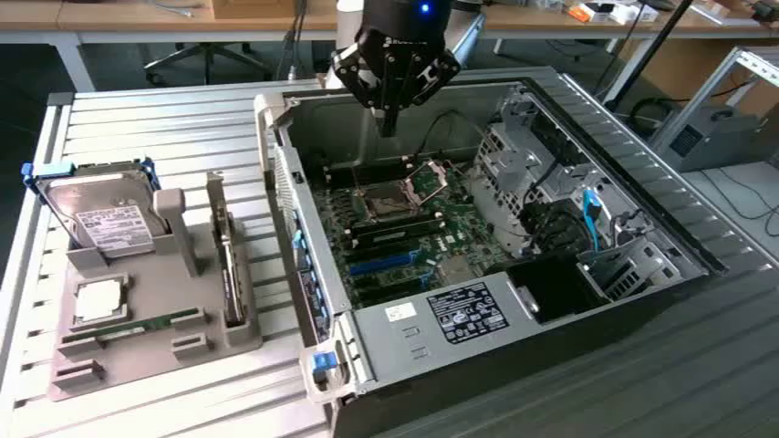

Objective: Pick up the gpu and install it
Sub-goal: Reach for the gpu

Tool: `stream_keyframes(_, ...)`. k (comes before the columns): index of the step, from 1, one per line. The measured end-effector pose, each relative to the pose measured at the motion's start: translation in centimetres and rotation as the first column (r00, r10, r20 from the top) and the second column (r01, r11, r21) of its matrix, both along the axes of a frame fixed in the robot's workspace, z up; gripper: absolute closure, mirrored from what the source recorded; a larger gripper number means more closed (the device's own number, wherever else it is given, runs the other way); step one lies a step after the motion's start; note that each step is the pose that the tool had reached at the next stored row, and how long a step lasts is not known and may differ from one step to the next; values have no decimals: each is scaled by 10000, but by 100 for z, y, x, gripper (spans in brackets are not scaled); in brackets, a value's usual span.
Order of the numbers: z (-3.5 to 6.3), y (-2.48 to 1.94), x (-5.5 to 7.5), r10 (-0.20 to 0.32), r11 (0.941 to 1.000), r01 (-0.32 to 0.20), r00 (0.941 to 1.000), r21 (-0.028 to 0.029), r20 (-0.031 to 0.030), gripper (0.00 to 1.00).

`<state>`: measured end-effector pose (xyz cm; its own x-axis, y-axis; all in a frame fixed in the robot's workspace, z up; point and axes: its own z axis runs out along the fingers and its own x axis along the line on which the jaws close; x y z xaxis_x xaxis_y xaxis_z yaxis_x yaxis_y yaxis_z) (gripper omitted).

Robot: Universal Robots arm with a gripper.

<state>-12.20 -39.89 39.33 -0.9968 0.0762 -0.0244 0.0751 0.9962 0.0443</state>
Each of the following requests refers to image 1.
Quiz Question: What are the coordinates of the aluminium frame shelf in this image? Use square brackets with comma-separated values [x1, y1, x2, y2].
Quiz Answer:
[647, 45, 779, 177]

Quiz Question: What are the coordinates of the black wire bundle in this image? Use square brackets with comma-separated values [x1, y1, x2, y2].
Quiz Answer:
[517, 157, 591, 259]

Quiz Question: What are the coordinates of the wooden desk with side panel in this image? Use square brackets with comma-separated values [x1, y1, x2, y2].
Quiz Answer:
[486, 0, 779, 104]

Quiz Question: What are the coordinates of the green motherboard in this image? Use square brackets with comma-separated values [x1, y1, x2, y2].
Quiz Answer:
[303, 159, 519, 309]

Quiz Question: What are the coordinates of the blue case latch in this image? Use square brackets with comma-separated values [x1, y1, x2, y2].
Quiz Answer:
[309, 350, 338, 383]

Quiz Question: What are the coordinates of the wooden desk with white legs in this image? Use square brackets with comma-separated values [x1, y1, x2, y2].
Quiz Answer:
[0, 0, 342, 92]

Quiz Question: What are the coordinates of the grey power supply unit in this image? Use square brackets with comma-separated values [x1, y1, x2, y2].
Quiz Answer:
[347, 271, 553, 384]

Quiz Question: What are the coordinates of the blue flat wire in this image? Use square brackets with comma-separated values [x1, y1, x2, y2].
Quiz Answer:
[581, 188, 606, 253]

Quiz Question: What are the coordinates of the black pole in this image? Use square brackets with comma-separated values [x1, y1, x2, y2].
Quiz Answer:
[599, 0, 697, 115]

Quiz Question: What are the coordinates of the office chair base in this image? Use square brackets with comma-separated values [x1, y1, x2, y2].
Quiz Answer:
[143, 40, 277, 87]

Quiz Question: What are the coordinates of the CPU socket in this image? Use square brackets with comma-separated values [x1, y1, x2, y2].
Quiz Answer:
[355, 179, 423, 225]

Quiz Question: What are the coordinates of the low metal disk bay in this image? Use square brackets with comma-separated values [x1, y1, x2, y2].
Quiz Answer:
[575, 235, 689, 308]

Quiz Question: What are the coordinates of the open black PC case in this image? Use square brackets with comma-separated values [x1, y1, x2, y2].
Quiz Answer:
[252, 75, 731, 438]

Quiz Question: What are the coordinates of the grey computer box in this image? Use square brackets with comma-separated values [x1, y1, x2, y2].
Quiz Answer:
[666, 103, 770, 173]

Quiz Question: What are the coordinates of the hard drive with blue caddy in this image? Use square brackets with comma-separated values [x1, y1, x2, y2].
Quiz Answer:
[22, 156, 163, 251]

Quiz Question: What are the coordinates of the graphics card with metal bracket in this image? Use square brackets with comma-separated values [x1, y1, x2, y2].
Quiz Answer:
[204, 170, 252, 328]

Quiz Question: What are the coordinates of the metal socket cover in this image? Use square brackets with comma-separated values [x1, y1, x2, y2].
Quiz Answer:
[401, 158, 453, 203]

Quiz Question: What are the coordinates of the tall metal disk bay cage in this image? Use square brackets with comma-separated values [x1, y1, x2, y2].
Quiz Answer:
[473, 81, 614, 220]

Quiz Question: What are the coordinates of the silver CPU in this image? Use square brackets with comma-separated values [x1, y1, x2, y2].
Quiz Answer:
[72, 278, 128, 321]

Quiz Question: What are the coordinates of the silver hard disk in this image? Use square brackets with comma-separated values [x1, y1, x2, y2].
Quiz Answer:
[43, 171, 174, 257]

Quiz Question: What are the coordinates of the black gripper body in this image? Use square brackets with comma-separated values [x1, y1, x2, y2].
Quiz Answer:
[355, 0, 455, 92]

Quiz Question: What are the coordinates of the orange white small box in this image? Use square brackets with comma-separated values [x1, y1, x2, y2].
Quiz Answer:
[563, 2, 611, 24]

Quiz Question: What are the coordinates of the silver chipset heatsink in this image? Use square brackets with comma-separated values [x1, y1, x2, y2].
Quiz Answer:
[438, 258, 481, 287]

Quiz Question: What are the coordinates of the grey parts rack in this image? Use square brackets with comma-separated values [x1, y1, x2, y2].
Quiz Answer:
[47, 186, 264, 402]

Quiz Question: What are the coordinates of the blue expansion slot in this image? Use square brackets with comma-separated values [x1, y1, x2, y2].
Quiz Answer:
[349, 254, 423, 277]

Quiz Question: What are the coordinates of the green RAM stick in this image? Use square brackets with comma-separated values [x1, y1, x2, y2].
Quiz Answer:
[60, 308, 202, 344]

